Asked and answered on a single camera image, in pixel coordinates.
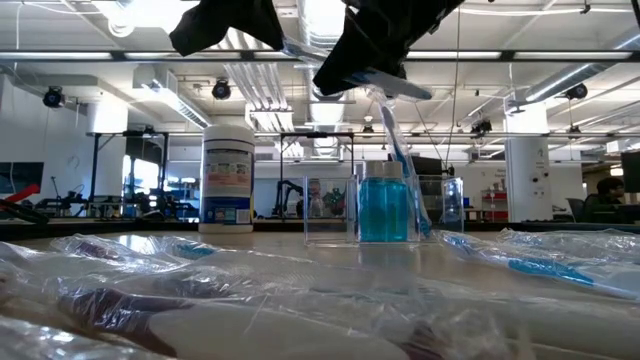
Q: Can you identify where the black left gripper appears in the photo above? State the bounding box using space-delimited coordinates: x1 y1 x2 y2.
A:
168 0 285 57

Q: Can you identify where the clear acrylic organizer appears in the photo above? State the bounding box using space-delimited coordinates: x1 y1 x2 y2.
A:
303 173 465 247

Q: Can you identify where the silver ventilation duct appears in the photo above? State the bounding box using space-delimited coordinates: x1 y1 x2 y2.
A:
294 0 369 156
522 27 640 104

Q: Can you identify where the blue mouthwash bottle white cap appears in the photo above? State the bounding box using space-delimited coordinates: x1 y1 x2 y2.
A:
383 160 410 244
358 160 387 244

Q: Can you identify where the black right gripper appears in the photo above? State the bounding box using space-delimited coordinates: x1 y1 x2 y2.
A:
312 0 466 96

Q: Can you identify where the white rectangular air duct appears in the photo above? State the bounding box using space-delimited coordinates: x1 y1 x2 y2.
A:
132 64 214 130

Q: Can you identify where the dark wall screen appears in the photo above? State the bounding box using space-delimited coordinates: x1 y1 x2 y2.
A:
0 161 45 195

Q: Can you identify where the white building column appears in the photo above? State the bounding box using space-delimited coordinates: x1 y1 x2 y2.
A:
503 112 552 224
87 99 130 221

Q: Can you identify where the red shelf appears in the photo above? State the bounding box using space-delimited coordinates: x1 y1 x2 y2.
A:
481 188 507 222

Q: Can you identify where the person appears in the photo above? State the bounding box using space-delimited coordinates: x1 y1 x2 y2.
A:
582 176 629 225

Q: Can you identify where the black background frame rig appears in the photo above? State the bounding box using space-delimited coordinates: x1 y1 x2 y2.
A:
87 128 171 219

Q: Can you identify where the grey office chair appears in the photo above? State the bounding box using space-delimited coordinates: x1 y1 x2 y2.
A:
566 197 587 224

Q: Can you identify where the white wipes canister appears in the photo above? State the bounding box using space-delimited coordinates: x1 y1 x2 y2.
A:
198 124 256 235

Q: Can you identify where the black computer monitor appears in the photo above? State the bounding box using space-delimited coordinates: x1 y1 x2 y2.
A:
619 149 640 195
409 155 445 177

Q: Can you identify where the thin hanging cable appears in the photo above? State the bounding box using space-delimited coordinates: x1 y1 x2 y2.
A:
449 0 462 174

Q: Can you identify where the red bar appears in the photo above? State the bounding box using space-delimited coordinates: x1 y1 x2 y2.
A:
0 183 42 207

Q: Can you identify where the orange white toothbrush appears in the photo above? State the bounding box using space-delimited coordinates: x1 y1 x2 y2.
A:
0 279 451 360

